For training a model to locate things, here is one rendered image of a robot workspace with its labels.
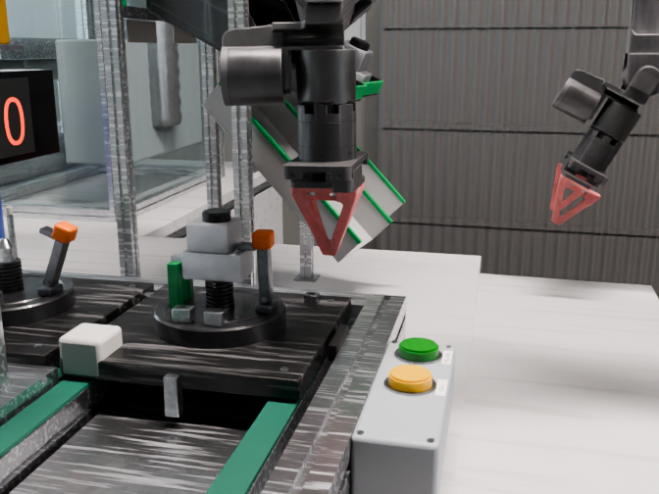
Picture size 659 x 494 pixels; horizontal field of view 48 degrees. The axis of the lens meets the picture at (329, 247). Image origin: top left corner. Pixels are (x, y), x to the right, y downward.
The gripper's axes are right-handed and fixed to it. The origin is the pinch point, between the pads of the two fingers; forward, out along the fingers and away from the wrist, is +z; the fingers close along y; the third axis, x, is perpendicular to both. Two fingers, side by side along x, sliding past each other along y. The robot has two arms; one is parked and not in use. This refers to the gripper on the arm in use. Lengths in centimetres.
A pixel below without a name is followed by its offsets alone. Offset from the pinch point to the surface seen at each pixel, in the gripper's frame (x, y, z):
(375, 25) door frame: -39, -284, -28
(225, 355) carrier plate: -8.7, 8.4, 8.9
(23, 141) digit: -21.1, 18.2, -12.9
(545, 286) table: 26, -56, 21
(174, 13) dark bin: -25.4, -23.9, -24.3
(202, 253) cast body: -12.8, 2.5, 0.5
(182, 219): -58, -97, 21
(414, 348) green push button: 9.1, 3.4, 9.1
